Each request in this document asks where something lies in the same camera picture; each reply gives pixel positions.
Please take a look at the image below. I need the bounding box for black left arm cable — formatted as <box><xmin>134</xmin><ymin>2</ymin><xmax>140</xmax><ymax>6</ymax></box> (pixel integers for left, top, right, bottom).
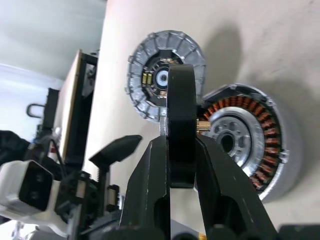
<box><xmin>48</xmin><ymin>138</ymin><xmax>67</xmax><ymax>178</ymax></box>

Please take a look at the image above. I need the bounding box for black fabric bag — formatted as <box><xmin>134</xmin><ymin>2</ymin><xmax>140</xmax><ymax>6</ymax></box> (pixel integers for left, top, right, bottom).
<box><xmin>0</xmin><ymin>129</ymin><xmax>33</xmax><ymax>166</ymax></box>

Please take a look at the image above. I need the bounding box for motor stator with copper windings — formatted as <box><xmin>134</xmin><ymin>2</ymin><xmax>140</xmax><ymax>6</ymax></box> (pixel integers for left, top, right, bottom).
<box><xmin>196</xmin><ymin>83</ymin><xmax>305</xmax><ymax>205</ymax></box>

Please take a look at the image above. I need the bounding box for black rotor with silver spokes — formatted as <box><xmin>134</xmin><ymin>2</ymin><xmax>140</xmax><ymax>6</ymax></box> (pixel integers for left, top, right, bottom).
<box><xmin>166</xmin><ymin>63</ymin><xmax>213</xmax><ymax>190</ymax></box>

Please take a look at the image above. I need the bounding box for tan side table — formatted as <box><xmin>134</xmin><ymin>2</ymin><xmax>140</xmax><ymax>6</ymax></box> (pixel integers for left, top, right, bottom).
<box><xmin>61</xmin><ymin>48</ymin><xmax>100</xmax><ymax>165</ymax></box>

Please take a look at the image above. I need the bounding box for black equipment case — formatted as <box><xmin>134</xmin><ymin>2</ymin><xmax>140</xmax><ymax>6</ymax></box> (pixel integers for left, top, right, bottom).
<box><xmin>26</xmin><ymin>87</ymin><xmax>62</xmax><ymax>131</ymax></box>

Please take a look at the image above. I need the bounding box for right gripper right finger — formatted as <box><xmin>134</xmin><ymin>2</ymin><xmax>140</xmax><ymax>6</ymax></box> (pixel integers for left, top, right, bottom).
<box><xmin>194</xmin><ymin>134</ymin><xmax>280</xmax><ymax>240</ymax></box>

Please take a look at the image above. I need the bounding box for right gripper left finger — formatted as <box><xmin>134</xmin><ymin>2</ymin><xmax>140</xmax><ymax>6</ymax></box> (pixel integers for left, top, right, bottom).
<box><xmin>119</xmin><ymin>134</ymin><xmax>172</xmax><ymax>240</ymax></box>

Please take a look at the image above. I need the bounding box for grey round disc part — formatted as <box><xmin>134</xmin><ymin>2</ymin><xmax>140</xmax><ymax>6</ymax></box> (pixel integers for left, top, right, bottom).
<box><xmin>123</xmin><ymin>29</ymin><xmax>208</xmax><ymax>137</ymax></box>

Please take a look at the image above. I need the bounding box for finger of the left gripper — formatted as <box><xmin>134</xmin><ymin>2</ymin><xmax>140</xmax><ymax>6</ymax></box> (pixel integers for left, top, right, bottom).
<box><xmin>88</xmin><ymin>134</ymin><xmax>144</xmax><ymax>169</ymax></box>

